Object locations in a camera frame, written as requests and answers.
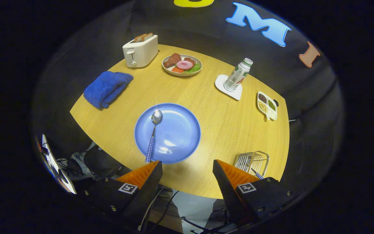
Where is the long brown meat piece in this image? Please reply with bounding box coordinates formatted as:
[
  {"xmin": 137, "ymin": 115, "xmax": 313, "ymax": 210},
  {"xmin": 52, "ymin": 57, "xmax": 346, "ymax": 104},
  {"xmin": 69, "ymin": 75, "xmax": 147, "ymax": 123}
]
[{"xmin": 163, "ymin": 53, "xmax": 181, "ymax": 69}]

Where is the black cable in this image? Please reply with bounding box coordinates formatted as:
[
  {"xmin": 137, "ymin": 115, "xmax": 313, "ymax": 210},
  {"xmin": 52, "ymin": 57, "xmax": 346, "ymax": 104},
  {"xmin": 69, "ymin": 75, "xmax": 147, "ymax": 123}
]
[{"xmin": 148, "ymin": 191, "xmax": 179, "ymax": 234}]

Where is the white square coaster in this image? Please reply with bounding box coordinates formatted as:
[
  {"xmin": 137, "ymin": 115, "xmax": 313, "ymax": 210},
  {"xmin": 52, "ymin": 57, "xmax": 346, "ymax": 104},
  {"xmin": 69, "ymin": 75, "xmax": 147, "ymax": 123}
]
[{"xmin": 215, "ymin": 74, "xmax": 243, "ymax": 101}]

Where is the white toaster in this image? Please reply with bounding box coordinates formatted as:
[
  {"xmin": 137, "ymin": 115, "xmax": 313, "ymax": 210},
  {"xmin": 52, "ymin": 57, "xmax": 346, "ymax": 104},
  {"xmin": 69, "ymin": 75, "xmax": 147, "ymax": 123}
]
[{"xmin": 122, "ymin": 35, "xmax": 159, "ymax": 68}]

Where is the white cable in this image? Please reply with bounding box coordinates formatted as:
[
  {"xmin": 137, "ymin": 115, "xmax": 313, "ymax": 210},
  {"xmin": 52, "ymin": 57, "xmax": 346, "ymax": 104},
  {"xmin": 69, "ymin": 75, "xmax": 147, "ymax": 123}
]
[{"xmin": 138, "ymin": 187, "xmax": 161, "ymax": 231}]

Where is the grey plate of food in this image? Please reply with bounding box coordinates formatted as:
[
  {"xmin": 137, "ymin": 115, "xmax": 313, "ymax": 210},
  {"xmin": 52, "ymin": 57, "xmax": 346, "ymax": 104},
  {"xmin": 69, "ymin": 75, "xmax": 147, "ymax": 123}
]
[{"xmin": 162, "ymin": 53, "xmax": 203, "ymax": 77}]

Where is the small bottle with green label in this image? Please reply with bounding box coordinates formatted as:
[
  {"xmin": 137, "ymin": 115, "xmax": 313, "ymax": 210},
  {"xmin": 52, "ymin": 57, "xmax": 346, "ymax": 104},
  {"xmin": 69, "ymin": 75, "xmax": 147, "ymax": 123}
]
[{"xmin": 223, "ymin": 58, "xmax": 254, "ymax": 92}]

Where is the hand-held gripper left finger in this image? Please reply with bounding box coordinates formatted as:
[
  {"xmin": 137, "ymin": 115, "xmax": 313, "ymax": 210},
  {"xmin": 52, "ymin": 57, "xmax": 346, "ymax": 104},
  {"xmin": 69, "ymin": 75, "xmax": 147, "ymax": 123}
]
[{"xmin": 75, "ymin": 160, "xmax": 163, "ymax": 229}]

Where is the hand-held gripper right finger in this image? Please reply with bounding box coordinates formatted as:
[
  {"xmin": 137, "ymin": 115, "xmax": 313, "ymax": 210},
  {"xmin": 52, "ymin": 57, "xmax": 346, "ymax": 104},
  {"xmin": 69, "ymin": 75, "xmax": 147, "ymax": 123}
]
[{"xmin": 212, "ymin": 159, "xmax": 304, "ymax": 228}]

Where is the pink ham slice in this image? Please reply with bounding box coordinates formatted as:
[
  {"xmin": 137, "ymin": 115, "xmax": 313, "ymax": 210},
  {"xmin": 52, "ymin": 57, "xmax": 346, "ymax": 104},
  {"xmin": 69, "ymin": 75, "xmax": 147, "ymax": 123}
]
[{"xmin": 176, "ymin": 60, "xmax": 194, "ymax": 70}]

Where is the blue round plate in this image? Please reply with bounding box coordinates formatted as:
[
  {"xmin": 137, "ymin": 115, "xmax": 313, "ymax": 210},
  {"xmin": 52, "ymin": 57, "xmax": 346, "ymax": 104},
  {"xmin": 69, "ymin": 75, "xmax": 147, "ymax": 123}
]
[{"xmin": 134, "ymin": 103, "xmax": 202, "ymax": 164}]

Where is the metal wire cutlery rack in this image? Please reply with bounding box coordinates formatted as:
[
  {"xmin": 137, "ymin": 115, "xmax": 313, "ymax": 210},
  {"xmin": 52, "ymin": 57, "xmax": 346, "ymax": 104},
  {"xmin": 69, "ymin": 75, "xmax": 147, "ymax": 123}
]
[{"xmin": 233, "ymin": 151, "xmax": 270, "ymax": 178}]

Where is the white-edged screen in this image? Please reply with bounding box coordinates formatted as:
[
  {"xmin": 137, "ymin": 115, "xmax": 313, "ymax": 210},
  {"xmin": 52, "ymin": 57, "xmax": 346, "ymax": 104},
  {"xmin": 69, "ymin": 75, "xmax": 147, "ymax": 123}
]
[{"xmin": 41, "ymin": 134, "xmax": 77, "ymax": 195}]

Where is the blue folded towel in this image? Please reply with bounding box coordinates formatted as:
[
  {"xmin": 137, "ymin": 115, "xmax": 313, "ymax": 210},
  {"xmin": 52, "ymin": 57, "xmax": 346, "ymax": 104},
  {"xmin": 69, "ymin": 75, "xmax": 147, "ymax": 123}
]
[{"xmin": 83, "ymin": 71, "xmax": 134, "ymax": 110}]

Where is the spoon with blue checked handle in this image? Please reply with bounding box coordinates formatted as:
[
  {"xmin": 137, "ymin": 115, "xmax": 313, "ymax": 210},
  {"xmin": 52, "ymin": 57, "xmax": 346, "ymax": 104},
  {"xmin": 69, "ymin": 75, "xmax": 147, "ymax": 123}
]
[{"xmin": 145, "ymin": 110, "xmax": 163, "ymax": 163}]

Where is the white divided dish of beans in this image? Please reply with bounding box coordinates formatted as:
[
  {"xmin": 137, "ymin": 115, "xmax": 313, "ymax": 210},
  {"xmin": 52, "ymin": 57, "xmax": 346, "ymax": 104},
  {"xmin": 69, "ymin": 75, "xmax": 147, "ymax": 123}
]
[{"xmin": 257, "ymin": 91, "xmax": 278, "ymax": 121}]

